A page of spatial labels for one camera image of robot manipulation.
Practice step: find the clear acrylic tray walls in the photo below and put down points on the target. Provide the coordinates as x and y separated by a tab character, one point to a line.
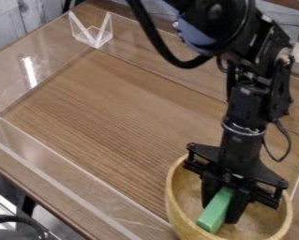
96	121

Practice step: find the green rectangular block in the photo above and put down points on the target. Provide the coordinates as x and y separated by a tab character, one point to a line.
213	216

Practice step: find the brown wooden bowl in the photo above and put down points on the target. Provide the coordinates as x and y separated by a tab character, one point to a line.
261	223

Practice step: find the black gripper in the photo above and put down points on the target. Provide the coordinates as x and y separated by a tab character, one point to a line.
233	166

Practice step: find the clear acrylic corner bracket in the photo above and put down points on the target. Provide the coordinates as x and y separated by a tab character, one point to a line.
94	36

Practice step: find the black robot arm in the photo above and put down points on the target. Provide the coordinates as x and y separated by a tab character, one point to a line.
230	29

